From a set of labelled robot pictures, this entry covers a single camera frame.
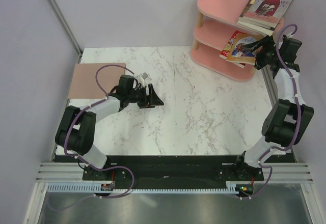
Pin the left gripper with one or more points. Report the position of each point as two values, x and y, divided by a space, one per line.
152 99

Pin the white slotted cable duct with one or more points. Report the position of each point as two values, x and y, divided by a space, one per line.
115 188

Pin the pink Shakespeare story book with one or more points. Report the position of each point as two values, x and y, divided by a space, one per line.
267 12

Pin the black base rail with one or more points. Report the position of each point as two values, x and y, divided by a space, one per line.
174 171

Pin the brown cardboard file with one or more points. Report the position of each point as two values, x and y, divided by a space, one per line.
92 81

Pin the tan Othello book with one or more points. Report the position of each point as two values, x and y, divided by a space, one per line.
249 57

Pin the red Treehouse book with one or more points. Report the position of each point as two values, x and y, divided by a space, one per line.
228 45

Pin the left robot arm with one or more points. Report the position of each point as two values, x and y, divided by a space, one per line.
76 130

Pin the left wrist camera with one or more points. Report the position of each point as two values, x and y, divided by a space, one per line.
143 79

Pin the pink three-tier shelf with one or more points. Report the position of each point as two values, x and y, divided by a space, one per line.
216 23

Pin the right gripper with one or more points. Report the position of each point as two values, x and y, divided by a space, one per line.
268 43

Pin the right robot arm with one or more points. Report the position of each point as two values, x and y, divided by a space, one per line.
290 116

